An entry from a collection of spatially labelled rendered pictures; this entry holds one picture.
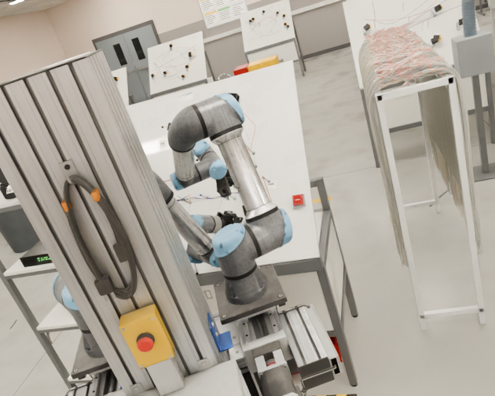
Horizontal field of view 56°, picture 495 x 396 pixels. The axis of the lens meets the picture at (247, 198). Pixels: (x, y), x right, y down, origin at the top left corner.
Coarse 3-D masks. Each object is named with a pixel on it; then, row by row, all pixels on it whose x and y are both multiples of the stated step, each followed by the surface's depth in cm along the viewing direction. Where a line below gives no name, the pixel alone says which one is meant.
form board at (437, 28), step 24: (360, 0) 491; (384, 0) 482; (408, 0) 473; (432, 0) 465; (456, 0) 457; (360, 24) 484; (384, 24) 476; (408, 24) 468; (432, 24) 460; (456, 24) 447; (360, 48) 479; (360, 72) 473; (408, 96) 461; (408, 120) 472
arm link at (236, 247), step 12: (228, 228) 152; (240, 228) 149; (216, 240) 148; (228, 240) 145; (240, 240) 146; (252, 240) 148; (216, 252) 148; (228, 252) 146; (240, 252) 147; (252, 252) 148; (228, 264) 148; (240, 264) 148; (252, 264) 151; (228, 276) 151
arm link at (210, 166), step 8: (208, 152) 190; (200, 160) 192; (208, 160) 186; (216, 160) 185; (200, 168) 184; (208, 168) 185; (216, 168) 184; (224, 168) 185; (208, 176) 187; (216, 176) 186
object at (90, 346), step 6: (84, 330) 148; (84, 336) 150; (90, 336) 149; (84, 342) 151; (90, 342) 149; (96, 342) 149; (84, 348) 152; (90, 348) 152; (96, 348) 149; (90, 354) 150; (96, 354) 150; (102, 354) 149
